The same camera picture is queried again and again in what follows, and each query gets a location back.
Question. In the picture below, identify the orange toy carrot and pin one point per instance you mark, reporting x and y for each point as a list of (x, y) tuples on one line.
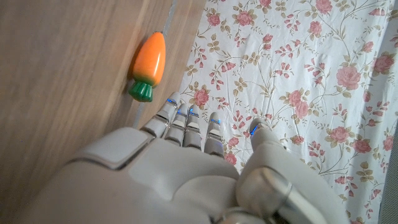
[(150, 60)]

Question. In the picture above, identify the floral backdrop cloth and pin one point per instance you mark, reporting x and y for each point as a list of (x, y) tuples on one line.
[(295, 77)]

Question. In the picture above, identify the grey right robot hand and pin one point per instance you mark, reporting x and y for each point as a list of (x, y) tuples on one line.
[(174, 174)]

